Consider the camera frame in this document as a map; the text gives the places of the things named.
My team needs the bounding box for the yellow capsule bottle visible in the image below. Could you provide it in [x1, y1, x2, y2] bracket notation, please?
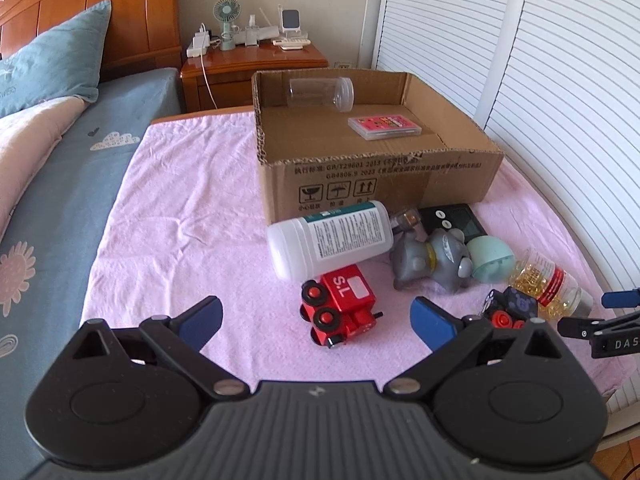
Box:
[509, 248, 594, 322]

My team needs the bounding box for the teal pillow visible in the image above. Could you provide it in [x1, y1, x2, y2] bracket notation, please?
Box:
[0, 0, 112, 118]

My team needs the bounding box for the wooden nightstand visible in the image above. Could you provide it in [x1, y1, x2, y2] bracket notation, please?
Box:
[180, 42, 329, 113]

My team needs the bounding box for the grey toy figure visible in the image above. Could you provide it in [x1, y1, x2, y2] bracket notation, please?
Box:
[390, 228, 473, 292]

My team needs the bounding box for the pink card case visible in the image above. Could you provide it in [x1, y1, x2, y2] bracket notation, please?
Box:
[348, 114, 422, 139]

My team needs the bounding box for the black digital timer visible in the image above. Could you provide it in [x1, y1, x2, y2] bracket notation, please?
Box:
[417, 203, 488, 241]

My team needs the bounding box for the green desk fan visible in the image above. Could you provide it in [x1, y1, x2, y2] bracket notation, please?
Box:
[213, 0, 242, 52]

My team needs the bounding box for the wooden bed frame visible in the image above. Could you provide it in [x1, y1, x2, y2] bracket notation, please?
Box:
[150, 106, 257, 127]

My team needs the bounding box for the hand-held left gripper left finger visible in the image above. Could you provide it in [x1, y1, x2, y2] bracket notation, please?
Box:
[72, 296, 248, 402]

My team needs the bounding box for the black toy car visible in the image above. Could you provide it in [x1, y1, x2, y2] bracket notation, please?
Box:
[480, 287, 540, 331]

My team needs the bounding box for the clear plastic jar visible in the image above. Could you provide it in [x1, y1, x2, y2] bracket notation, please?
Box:
[289, 77, 355, 111]

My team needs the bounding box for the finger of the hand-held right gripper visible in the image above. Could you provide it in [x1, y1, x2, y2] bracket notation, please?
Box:
[601, 287, 640, 310]
[557, 309, 640, 344]

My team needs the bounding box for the pink blanket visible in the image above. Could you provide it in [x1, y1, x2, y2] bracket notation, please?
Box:
[80, 110, 631, 397]

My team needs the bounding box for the red toy train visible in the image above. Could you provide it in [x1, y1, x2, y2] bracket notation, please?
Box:
[300, 263, 385, 350]

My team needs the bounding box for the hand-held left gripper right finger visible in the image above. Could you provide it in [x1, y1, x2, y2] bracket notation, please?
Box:
[382, 296, 568, 403]

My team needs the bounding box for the wooden headboard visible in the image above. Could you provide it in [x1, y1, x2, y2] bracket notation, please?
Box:
[0, 0, 183, 83]

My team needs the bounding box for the beige quilt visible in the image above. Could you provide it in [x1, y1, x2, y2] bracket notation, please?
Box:
[0, 96, 86, 241]

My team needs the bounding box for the white louvered closet door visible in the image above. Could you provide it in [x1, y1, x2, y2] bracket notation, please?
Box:
[475, 0, 640, 301]
[371, 0, 532, 133]

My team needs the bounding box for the teal ball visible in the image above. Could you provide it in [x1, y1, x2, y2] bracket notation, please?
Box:
[466, 236, 514, 283]

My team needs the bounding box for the cardboard box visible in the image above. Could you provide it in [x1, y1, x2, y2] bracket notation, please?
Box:
[251, 70, 505, 225]

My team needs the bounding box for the white charging cable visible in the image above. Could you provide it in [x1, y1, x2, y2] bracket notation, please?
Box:
[199, 52, 219, 111]

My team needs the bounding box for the white device on stand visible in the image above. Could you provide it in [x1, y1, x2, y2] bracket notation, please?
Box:
[277, 4, 302, 41]

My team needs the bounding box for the white plastic bottle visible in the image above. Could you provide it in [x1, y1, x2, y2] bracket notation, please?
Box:
[266, 200, 396, 281]

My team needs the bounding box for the blue printed bed sheet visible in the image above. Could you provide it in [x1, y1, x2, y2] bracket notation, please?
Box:
[0, 67, 182, 480]

